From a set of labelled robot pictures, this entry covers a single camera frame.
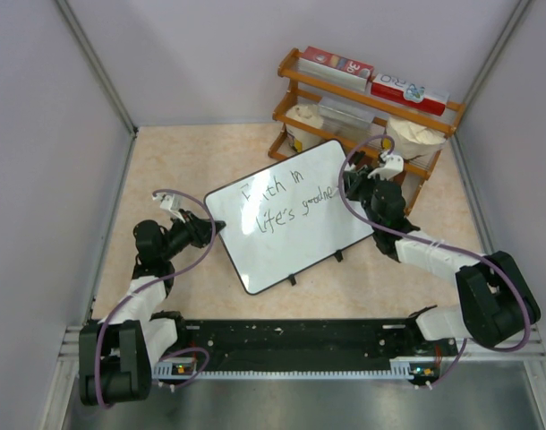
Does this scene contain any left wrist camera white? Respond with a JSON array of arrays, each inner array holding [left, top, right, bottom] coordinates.
[[152, 191, 183, 212]]

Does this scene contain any white paper bag right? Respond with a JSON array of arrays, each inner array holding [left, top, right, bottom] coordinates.
[[386, 116, 447, 160]]

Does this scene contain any clear plastic box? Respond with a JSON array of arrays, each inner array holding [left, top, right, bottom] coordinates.
[[318, 97, 375, 135]]

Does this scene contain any white paper bag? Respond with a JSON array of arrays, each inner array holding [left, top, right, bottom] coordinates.
[[285, 103, 324, 153], [386, 116, 447, 160]]

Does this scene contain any red white box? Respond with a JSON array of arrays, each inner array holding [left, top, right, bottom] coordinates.
[[297, 47, 374, 92], [371, 73, 449, 116]]

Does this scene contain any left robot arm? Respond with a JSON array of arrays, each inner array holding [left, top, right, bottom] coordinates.
[[79, 210, 226, 407]]

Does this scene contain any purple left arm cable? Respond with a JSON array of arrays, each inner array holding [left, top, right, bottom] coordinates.
[[95, 188, 218, 409]]

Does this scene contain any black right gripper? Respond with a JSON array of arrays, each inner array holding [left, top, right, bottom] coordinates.
[[345, 165, 389, 231]]

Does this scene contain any white paper bag left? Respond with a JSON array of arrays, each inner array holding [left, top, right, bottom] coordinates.
[[285, 103, 324, 153]]

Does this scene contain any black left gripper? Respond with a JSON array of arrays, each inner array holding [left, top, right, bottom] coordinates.
[[160, 209, 225, 261]]

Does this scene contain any white whiteboard black frame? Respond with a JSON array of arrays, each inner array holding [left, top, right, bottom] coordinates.
[[204, 140, 373, 295]]

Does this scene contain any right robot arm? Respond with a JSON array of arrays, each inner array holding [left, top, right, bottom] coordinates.
[[338, 166, 542, 355]]

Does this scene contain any grey cable duct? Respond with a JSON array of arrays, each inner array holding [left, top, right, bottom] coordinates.
[[152, 358, 439, 385]]

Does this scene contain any red white box right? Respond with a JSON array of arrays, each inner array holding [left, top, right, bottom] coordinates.
[[371, 73, 449, 116]]

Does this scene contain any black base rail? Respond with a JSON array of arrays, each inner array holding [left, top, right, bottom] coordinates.
[[158, 316, 456, 371]]

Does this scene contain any orange wooden shelf rack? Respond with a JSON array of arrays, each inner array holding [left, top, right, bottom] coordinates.
[[267, 47, 466, 216]]

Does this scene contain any red white box left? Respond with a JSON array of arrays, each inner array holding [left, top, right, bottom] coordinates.
[[297, 47, 374, 92]]

